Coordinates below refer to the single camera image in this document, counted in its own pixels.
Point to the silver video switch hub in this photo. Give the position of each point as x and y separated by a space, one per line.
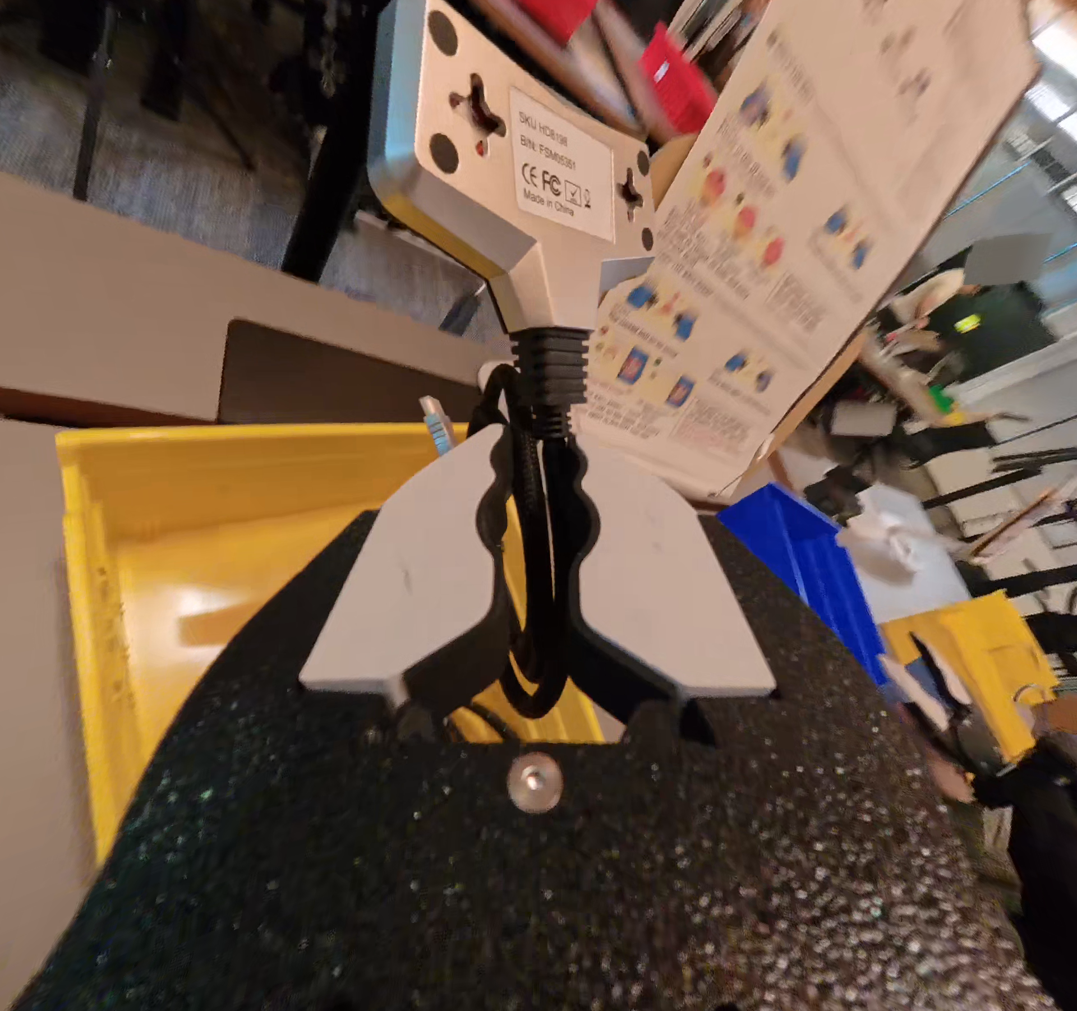
505 145

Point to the black table leg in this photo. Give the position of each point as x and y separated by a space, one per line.
349 103

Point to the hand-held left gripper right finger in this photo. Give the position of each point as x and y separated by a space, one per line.
665 590

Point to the cardboard instruction sheet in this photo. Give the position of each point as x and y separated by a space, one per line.
850 145

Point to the grey wood-edged tabletop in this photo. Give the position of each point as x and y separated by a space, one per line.
109 296

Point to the blue plastic bin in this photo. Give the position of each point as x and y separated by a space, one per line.
799 557

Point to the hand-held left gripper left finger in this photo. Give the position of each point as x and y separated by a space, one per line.
395 574

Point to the yellow plastic bin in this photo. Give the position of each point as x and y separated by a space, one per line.
219 540
984 658

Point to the crumpled white paper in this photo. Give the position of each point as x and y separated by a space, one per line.
879 540

